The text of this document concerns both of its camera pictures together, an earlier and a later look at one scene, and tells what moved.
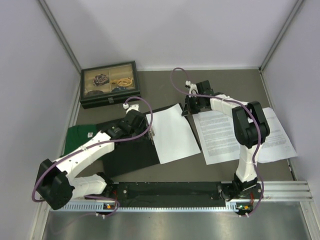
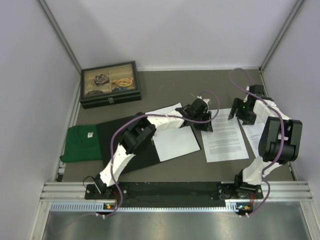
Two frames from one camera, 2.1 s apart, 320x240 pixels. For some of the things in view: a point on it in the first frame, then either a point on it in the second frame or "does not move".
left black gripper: [143, 126] -> [205, 126]
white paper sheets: [174, 139] does not move
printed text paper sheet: [217, 137] does not move
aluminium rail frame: [295, 192] does not move
